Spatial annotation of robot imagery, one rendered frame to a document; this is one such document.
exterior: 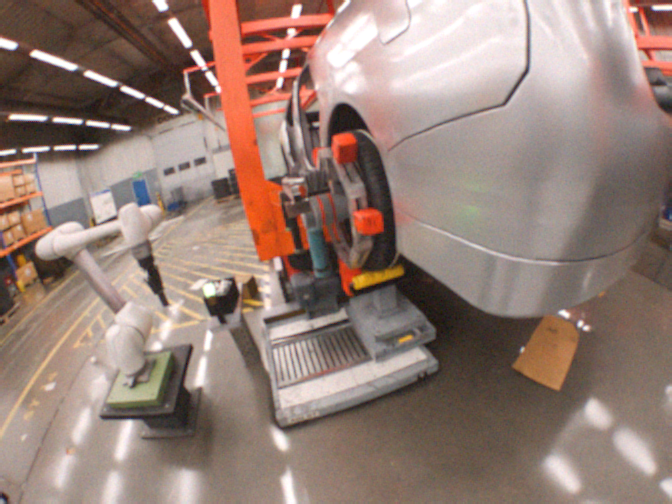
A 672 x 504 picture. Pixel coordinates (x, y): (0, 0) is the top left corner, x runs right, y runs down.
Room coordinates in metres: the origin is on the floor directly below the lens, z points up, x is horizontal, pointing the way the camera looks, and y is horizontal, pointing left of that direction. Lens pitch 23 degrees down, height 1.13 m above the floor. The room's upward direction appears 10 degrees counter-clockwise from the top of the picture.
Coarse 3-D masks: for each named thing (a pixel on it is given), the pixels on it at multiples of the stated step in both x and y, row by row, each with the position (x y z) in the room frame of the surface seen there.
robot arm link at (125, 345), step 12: (120, 324) 0.82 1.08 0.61; (108, 336) 0.72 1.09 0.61; (120, 336) 0.75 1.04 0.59; (132, 336) 0.81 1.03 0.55; (108, 348) 0.70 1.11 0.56; (120, 348) 0.71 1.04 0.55; (132, 348) 0.76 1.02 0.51; (120, 360) 0.69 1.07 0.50; (132, 360) 0.73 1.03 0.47; (144, 360) 0.79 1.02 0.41; (132, 372) 0.70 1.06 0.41
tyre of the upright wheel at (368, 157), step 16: (368, 144) 1.02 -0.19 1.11; (368, 160) 0.96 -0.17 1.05; (368, 176) 0.95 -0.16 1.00; (384, 176) 0.92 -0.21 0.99; (384, 192) 0.90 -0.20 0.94; (384, 208) 0.89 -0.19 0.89; (384, 224) 0.89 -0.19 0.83; (384, 240) 0.90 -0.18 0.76; (368, 256) 1.07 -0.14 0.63; (384, 256) 0.93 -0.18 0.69; (400, 256) 0.97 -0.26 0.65
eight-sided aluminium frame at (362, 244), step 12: (324, 156) 1.18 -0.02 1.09; (336, 168) 1.03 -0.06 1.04; (348, 168) 1.02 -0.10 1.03; (348, 180) 0.96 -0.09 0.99; (360, 180) 0.96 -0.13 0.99; (348, 192) 0.93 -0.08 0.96; (360, 192) 0.93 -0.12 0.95; (348, 204) 0.95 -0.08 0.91; (360, 204) 0.95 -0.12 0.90; (336, 228) 1.39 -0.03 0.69; (336, 240) 1.31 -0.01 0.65; (360, 240) 0.92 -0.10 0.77; (336, 252) 1.27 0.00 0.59; (348, 252) 1.22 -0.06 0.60; (360, 252) 0.95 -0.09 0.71; (348, 264) 1.08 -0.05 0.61; (360, 264) 1.06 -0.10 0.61
